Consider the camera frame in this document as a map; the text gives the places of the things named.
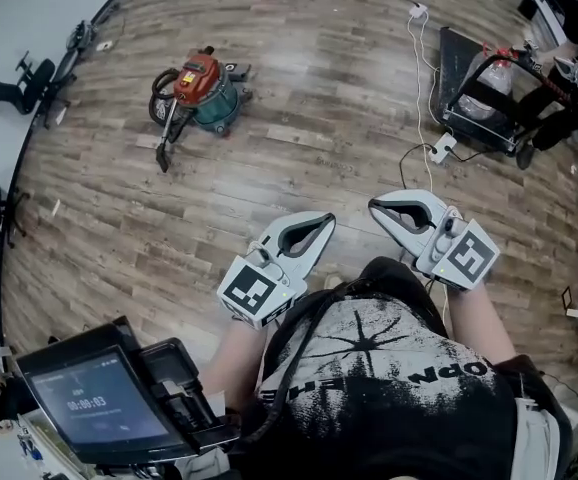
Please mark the white floor socket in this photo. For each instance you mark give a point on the white floor socket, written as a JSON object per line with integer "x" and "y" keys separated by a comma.
{"x": 104, "y": 46}

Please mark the black trolley cart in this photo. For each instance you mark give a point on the black trolley cart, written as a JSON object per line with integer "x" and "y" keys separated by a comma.
{"x": 461, "y": 63}

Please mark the clear plastic water bottle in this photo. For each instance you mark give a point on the clear plastic water bottle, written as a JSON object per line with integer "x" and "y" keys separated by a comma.
{"x": 489, "y": 85}

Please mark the red green vacuum cleaner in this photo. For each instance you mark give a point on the red green vacuum cleaner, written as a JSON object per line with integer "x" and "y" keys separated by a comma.
{"x": 214, "y": 93}

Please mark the person's left forearm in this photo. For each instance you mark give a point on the person's left forearm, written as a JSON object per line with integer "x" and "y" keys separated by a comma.
{"x": 239, "y": 363}

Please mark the person's right forearm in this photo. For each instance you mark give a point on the person's right forearm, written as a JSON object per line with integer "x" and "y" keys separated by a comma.
{"x": 479, "y": 318}

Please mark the black screen device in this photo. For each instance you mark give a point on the black screen device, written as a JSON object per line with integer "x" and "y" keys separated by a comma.
{"x": 99, "y": 403}

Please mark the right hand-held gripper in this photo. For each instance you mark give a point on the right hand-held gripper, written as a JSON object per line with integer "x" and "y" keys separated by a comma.
{"x": 469, "y": 258}

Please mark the small black box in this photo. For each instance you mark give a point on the small black box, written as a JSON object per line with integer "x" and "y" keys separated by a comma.
{"x": 239, "y": 70}

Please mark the person's black printed shirt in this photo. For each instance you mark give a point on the person's black printed shirt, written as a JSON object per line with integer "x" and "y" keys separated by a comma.
{"x": 394, "y": 393}

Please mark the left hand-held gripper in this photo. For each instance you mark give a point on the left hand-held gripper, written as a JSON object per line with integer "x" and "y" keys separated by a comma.
{"x": 261, "y": 288}

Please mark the white power strip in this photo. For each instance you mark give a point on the white power strip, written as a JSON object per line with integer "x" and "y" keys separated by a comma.
{"x": 418, "y": 10}
{"x": 442, "y": 148}

